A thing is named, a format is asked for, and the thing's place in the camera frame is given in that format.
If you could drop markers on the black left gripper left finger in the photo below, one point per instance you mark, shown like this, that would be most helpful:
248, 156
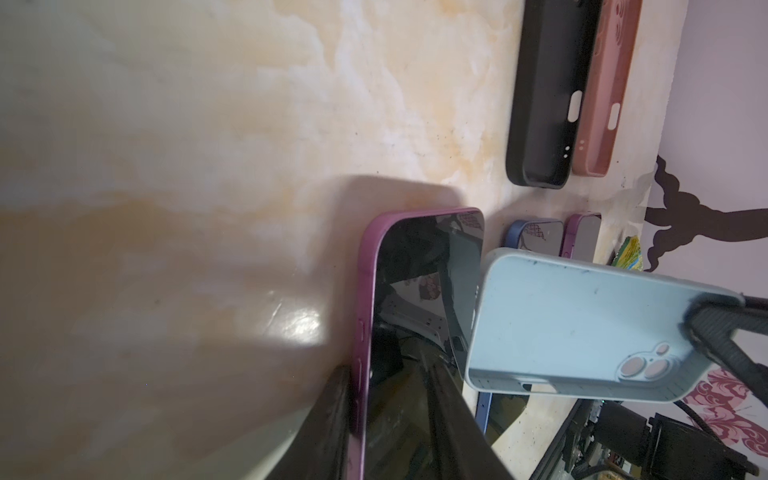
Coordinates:
319, 449

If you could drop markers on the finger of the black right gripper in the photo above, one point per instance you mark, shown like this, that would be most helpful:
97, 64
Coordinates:
711, 329

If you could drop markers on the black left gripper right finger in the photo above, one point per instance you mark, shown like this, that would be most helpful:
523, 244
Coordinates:
459, 448

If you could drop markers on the purple smartphone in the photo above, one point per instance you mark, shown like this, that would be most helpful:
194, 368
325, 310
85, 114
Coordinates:
580, 236
417, 280

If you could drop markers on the pink phone case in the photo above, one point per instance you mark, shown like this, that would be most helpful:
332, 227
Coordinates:
606, 86

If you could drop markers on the black phone case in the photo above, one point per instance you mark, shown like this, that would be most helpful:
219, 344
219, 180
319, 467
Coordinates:
556, 45

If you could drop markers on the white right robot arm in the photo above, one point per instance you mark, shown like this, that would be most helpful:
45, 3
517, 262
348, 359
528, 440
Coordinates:
664, 448

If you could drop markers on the green candy bag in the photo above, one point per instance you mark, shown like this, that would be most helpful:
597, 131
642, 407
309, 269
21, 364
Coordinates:
629, 256

